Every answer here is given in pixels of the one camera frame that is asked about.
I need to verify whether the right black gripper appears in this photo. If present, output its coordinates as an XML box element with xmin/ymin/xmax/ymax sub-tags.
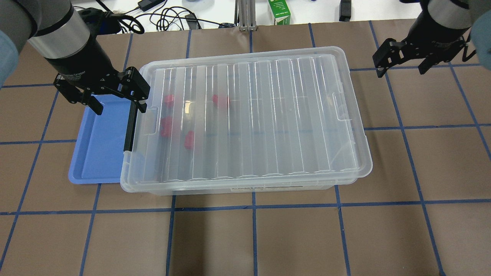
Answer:
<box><xmin>373</xmin><ymin>10</ymin><xmax>469</xmax><ymax>78</ymax></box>

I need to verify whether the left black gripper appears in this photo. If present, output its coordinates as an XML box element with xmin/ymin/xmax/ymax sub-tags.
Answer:
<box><xmin>53</xmin><ymin>36</ymin><xmax>150</xmax><ymax>115</ymax></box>

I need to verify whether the red block from tray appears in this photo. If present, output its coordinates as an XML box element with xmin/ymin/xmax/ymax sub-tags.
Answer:
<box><xmin>184</xmin><ymin>131</ymin><xmax>195</xmax><ymax>150</ymax></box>

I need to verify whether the clear plastic box lid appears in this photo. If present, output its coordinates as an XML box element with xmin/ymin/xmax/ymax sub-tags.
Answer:
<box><xmin>120</xmin><ymin>46</ymin><xmax>373</xmax><ymax>185</ymax></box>

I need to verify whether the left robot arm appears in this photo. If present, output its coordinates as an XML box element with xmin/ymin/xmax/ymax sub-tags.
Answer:
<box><xmin>0</xmin><ymin>0</ymin><xmax>150</xmax><ymax>115</ymax></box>

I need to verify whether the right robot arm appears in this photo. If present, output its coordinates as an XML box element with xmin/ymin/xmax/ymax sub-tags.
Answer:
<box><xmin>373</xmin><ymin>0</ymin><xmax>490</xmax><ymax>77</ymax></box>

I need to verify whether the red block in box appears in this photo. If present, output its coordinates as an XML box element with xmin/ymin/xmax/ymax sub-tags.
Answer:
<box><xmin>160</xmin><ymin>117</ymin><xmax>173</xmax><ymax>138</ymax></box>
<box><xmin>212</xmin><ymin>94</ymin><xmax>230</xmax><ymax>109</ymax></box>
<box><xmin>163</xmin><ymin>94</ymin><xmax>175</xmax><ymax>108</ymax></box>

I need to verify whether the clear plastic storage box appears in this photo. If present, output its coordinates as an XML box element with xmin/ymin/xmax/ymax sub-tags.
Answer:
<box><xmin>120</xmin><ymin>177</ymin><xmax>360</xmax><ymax>196</ymax></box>

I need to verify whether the blue plastic tray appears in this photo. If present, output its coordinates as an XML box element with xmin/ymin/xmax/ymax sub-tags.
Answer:
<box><xmin>68</xmin><ymin>95</ymin><xmax>130</xmax><ymax>184</ymax></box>

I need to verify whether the black power adapter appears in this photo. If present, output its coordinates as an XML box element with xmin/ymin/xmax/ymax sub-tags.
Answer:
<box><xmin>137</xmin><ymin>0</ymin><xmax>165</xmax><ymax>11</ymax></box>

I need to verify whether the green white carton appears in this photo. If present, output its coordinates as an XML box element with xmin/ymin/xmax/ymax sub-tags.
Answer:
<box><xmin>267</xmin><ymin>0</ymin><xmax>292</xmax><ymax>26</ymax></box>

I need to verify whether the black box latch handle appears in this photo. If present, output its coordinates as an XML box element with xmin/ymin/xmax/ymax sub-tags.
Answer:
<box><xmin>123</xmin><ymin>102</ymin><xmax>138</xmax><ymax>151</ymax></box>

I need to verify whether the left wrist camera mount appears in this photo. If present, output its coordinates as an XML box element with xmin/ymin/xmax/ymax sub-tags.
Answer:
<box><xmin>77</xmin><ymin>8</ymin><xmax>122</xmax><ymax>36</ymax></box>

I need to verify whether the aluminium frame post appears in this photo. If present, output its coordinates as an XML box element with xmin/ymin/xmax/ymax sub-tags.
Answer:
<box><xmin>235</xmin><ymin>0</ymin><xmax>257</xmax><ymax>32</ymax></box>

